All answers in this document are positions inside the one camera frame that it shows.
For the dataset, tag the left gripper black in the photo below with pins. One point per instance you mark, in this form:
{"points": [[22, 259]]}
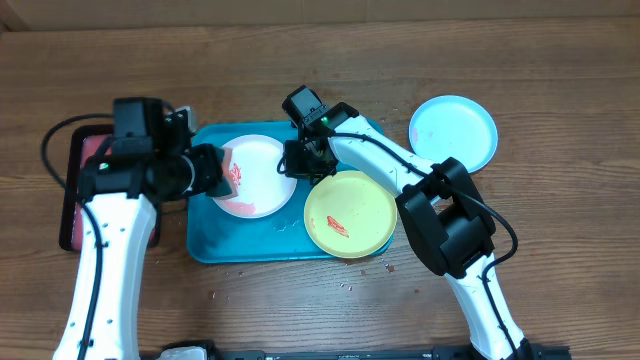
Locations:
{"points": [[210, 170]]}

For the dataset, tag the light blue plate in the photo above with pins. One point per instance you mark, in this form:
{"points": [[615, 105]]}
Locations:
{"points": [[454, 126]]}

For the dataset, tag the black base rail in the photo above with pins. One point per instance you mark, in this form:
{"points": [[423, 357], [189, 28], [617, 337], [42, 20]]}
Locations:
{"points": [[206, 349]]}

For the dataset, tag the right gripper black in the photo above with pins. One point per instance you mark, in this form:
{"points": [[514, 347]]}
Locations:
{"points": [[304, 170]]}

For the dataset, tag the dark green sponge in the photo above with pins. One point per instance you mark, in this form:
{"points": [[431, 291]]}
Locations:
{"points": [[226, 188]]}

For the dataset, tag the white plate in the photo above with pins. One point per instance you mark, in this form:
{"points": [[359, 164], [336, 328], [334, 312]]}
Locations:
{"points": [[260, 189]]}

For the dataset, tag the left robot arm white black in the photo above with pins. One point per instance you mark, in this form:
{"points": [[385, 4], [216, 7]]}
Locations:
{"points": [[149, 159]]}

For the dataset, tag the green rimmed plate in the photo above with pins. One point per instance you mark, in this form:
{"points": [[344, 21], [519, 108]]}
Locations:
{"points": [[349, 215]]}

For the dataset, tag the teal plastic tray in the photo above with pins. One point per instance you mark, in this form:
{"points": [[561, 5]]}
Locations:
{"points": [[216, 237]]}

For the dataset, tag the black tray with red liquid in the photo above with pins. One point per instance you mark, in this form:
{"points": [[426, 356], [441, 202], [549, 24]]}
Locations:
{"points": [[85, 141]]}

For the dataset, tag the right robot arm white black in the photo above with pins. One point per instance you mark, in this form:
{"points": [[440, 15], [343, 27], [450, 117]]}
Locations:
{"points": [[448, 225]]}

